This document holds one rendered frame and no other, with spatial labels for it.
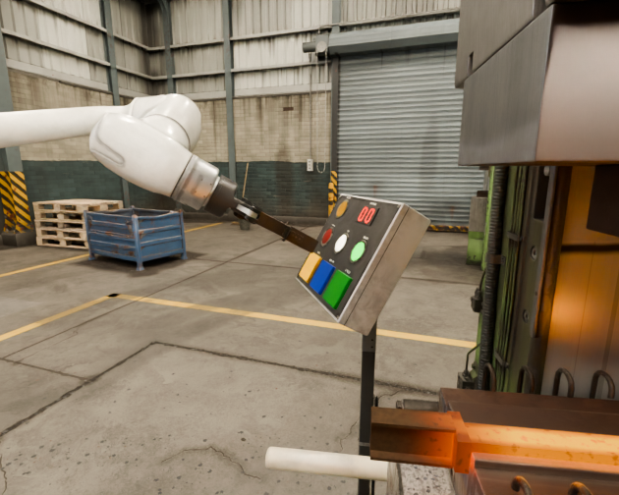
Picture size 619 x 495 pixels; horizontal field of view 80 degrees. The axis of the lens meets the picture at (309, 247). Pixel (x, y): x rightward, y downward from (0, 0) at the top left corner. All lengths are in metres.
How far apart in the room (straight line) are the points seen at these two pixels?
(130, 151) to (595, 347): 0.76
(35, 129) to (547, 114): 0.80
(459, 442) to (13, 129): 0.83
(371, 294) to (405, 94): 7.71
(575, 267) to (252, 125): 8.95
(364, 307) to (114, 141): 0.55
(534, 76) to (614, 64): 0.04
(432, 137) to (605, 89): 7.93
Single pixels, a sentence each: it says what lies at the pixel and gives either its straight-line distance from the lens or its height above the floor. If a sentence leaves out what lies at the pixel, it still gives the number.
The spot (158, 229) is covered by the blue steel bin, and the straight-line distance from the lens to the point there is 5.36.
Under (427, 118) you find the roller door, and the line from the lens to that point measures 8.27.
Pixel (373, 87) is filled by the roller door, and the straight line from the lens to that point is 8.49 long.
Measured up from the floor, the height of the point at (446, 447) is 0.99.
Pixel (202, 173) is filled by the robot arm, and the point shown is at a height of 1.26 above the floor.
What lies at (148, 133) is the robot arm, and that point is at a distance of 0.70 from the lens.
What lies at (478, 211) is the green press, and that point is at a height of 0.73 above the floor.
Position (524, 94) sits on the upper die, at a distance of 0.32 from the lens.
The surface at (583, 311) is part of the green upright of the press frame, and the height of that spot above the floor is 1.07.
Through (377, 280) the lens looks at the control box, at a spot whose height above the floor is 1.04.
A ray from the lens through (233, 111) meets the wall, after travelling 9.62.
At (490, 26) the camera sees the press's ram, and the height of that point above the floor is 1.39.
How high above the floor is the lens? 1.26
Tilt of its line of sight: 12 degrees down
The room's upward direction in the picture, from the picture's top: straight up
